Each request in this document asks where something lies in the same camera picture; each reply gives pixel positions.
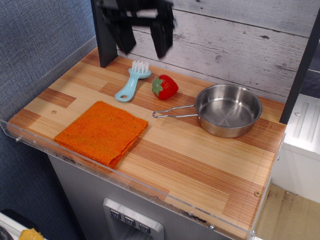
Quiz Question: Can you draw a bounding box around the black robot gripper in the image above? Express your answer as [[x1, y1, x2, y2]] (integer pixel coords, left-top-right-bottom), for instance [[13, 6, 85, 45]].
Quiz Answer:
[[96, 0, 175, 59]]

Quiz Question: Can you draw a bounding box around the red toy strawberry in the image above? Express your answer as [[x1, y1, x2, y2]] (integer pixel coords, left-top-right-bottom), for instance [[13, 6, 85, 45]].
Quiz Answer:
[[151, 74, 179, 100]]

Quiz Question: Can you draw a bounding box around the light blue dish brush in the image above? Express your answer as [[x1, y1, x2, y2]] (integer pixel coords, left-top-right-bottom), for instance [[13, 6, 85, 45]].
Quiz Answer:
[[114, 60, 152, 102]]

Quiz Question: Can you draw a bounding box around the orange folded cloth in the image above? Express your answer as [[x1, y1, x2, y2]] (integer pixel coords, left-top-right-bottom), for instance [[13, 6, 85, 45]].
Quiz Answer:
[[54, 101, 149, 169]]

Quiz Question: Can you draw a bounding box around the clear acrylic table guard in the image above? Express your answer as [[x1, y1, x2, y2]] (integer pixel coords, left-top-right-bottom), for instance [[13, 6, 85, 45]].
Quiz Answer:
[[0, 36, 287, 238]]

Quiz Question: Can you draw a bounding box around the grey toy fridge cabinet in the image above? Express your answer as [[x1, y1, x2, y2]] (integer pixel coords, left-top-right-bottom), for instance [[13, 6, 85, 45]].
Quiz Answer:
[[49, 156, 227, 240]]

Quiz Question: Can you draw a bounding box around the silver dispenser button panel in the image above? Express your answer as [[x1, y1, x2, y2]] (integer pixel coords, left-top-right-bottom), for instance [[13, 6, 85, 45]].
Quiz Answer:
[[103, 198, 165, 240]]

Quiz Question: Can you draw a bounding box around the white grooved side counter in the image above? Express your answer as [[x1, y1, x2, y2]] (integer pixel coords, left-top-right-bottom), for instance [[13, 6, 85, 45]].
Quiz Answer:
[[271, 94, 320, 203]]

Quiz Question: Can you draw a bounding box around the black and yellow corner object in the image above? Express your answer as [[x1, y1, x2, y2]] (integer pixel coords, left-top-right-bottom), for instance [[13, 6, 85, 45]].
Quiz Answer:
[[0, 209, 39, 240]]

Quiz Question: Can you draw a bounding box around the dark left vertical post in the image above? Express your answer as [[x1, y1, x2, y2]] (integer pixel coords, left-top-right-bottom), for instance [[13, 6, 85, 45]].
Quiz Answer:
[[90, 0, 118, 68]]

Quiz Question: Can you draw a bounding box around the dark vertical post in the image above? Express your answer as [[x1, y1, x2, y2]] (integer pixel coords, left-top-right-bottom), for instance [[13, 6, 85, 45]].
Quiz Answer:
[[279, 11, 320, 124], [90, 0, 118, 68]]

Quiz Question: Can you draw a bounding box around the stainless steel pot with handle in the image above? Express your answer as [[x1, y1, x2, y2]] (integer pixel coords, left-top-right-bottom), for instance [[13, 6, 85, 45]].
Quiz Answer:
[[152, 84, 263, 138]]

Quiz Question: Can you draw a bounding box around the dark right vertical post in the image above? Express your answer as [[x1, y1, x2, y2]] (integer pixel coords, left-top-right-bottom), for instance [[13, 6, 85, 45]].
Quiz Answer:
[[279, 11, 320, 124]]

